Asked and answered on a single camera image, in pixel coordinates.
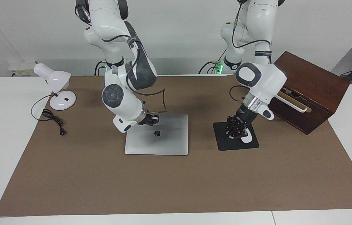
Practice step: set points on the brown table mat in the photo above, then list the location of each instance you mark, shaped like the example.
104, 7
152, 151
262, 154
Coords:
176, 187

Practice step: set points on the black mouse pad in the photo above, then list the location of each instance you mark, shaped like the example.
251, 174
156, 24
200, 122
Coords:
222, 143

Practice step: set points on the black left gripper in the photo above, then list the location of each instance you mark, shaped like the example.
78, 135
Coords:
246, 117

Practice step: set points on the dark brown wooden box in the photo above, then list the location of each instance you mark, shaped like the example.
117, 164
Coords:
319, 81

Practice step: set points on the silver laptop computer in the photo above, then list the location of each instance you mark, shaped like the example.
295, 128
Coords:
169, 143

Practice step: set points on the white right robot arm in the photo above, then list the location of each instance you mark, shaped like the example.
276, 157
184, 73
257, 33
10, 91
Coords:
122, 103

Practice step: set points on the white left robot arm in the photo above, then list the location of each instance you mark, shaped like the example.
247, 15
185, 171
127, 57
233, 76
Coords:
266, 84

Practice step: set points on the white wall power strip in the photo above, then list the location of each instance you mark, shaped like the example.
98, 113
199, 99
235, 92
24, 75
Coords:
21, 67

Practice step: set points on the white computer mouse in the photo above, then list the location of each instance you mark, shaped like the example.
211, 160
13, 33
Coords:
248, 139

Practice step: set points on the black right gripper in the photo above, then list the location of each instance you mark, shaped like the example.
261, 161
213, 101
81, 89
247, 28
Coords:
146, 120

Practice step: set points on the white desk lamp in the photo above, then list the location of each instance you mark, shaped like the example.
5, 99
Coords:
58, 104

